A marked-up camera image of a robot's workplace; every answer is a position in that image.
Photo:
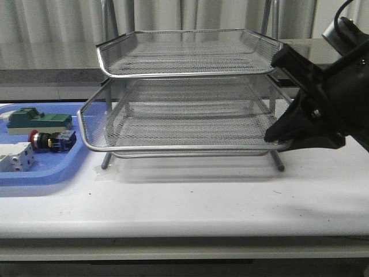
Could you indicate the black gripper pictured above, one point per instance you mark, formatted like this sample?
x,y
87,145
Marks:
x,y
340,90

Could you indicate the mesh rack tray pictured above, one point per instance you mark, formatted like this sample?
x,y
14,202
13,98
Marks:
x,y
210,52
205,123
93,114

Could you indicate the red emergency stop button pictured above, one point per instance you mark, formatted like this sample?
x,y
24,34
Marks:
x,y
55,142

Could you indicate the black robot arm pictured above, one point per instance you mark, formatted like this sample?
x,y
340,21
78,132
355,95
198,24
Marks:
x,y
343,35

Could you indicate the blue plastic tray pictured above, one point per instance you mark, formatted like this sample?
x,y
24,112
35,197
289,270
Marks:
x,y
49,169

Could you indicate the green terminal block component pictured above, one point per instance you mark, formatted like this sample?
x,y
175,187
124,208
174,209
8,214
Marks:
x,y
26,119

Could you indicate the pale pleated curtain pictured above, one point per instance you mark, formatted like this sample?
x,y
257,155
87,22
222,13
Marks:
x,y
81,21

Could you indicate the white circuit breaker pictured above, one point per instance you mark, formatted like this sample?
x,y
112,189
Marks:
x,y
17,157

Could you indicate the grey stone counter ledge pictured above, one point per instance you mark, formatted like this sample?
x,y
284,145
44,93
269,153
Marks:
x,y
36,72

